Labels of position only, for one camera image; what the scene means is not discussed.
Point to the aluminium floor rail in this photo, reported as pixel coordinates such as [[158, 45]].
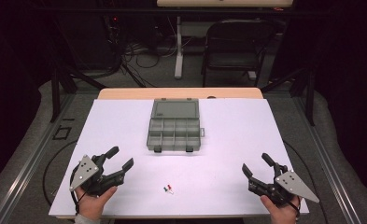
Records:
[[330, 174], [25, 169]]

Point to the white table mat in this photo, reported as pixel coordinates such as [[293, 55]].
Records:
[[221, 149]]

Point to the black metal stand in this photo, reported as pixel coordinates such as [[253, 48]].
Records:
[[311, 99], [55, 93]]

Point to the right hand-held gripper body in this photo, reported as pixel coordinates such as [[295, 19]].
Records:
[[280, 193]]

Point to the beige desk top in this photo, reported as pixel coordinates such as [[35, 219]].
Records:
[[223, 2]]

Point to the black tape strip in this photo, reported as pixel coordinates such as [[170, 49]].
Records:
[[68, 119]]

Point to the person's right hand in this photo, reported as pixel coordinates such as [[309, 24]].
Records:
[[282, 214]]

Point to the grey plastic compartment box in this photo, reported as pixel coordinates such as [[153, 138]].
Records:
[[175, 127]]

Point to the white power adapter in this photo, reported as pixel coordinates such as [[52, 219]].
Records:
[[251, 75]]

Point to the white pushpin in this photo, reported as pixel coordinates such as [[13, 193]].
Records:
[[171, 192]]

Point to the black folding chair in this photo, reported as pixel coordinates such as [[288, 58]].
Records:
[[238, 40]]

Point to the person's left hand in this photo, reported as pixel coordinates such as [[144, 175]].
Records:
[[92, 207]]

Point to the dark equipment rack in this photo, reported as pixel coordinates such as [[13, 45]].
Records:
[[113, 37]]

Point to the light wooden table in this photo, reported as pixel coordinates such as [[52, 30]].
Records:
[[178, 92]]

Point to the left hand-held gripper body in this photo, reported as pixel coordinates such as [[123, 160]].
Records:
[[92, 179]]

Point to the white desk leg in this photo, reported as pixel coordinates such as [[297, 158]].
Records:
[[179, 56]]

